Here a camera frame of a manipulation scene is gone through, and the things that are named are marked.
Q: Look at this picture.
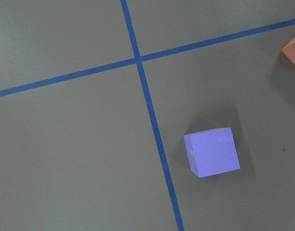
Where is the purple foam block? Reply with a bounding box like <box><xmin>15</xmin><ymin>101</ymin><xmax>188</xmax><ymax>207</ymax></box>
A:
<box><xmin>183</xmin><ymin>128</ymin><xmax>240</xmax><ymax>178</ymax></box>

